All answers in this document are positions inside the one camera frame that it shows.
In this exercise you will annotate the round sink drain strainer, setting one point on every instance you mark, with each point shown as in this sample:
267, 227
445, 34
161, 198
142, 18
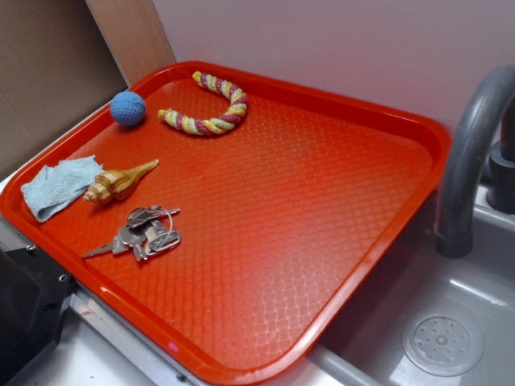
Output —
442, 342

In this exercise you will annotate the bunch of silver keys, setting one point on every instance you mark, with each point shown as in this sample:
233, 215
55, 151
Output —
148, 231

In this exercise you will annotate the blue dimpled ball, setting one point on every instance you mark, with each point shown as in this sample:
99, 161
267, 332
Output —
127, 108

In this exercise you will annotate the tan conch seashell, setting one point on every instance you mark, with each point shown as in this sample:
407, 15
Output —
117, 184

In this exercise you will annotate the black faucet handle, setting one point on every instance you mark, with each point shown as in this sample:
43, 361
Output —
500, 195

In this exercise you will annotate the grey sink basin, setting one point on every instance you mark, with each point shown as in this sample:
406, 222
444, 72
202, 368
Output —
363, 345

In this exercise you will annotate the red plastic tray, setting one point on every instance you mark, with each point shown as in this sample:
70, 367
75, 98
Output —
280, 219

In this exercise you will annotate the grey sink faucet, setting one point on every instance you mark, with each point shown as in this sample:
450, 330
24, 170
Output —
478, 130

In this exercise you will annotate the brown cardboard panel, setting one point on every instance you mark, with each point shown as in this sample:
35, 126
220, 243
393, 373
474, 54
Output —
62, 60

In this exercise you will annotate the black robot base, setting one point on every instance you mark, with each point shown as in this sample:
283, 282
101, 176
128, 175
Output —
35, 296

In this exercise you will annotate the light blue cloth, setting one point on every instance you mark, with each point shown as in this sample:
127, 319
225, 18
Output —
56, 187

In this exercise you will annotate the multicolour rope toy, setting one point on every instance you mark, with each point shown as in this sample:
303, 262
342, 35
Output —
215, 126

